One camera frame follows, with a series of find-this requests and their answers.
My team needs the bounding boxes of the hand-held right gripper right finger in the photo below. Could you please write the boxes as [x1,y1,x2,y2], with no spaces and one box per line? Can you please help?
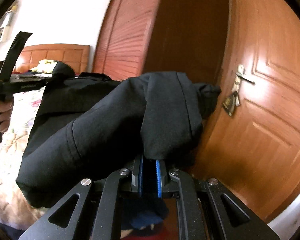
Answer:
[155,160,281,240]

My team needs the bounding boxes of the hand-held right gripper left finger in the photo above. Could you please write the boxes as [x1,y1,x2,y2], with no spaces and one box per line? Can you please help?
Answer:
[18,155,143,240]

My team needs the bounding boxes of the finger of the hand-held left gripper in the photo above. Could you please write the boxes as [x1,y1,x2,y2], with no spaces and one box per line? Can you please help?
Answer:
[38,76,56,90]

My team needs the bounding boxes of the black coat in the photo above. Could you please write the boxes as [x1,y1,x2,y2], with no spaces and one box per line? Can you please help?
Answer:
[16,62,222,208]

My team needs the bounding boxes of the person's left hand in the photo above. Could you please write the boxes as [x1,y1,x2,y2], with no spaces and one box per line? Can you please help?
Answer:
[0,95,14,133]

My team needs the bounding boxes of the yellow plush toy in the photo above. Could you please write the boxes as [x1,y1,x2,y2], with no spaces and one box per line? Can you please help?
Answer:
[37,59,59,72]

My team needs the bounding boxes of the wooden bed headboard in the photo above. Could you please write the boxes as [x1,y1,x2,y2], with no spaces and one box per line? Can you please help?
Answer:
[15,44,91,74]

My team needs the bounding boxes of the dark blue cloth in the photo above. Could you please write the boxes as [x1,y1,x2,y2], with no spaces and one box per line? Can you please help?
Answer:
[121,200,170,231]

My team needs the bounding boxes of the floral blanket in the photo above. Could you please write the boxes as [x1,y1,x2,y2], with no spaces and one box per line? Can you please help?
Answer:
[0,90,53,230]

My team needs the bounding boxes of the wooden slatted wardrobe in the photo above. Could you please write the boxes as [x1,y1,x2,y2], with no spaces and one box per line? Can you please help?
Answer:
[91,0,230,85]

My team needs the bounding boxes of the dark hanging tag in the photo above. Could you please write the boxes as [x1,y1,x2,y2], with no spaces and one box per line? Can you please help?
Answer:
[222,92,240,117]

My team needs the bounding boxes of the wooden door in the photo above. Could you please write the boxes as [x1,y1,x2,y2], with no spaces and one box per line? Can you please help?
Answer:
[190,0,300,224]

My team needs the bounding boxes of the white wall shelf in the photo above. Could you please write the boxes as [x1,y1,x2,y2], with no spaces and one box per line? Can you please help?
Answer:
[0,2,19,46]

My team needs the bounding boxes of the brass door handle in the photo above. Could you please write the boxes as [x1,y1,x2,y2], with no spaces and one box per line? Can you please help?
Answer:
[231,65,256,105]

